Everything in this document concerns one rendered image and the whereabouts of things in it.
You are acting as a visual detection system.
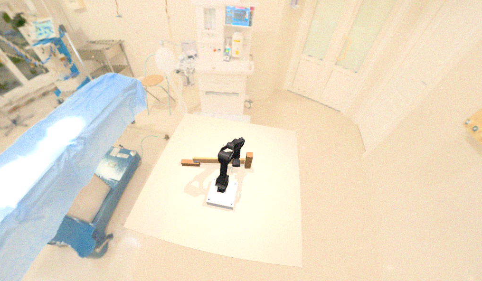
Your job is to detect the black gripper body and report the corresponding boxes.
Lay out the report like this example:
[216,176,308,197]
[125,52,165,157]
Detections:
[232,153,240,167]

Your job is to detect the long tan wooden rail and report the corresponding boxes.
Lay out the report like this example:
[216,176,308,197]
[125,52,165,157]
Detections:
[192,157,245,164]

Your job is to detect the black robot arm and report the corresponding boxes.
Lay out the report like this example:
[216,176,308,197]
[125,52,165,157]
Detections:
[215,137,245,193]

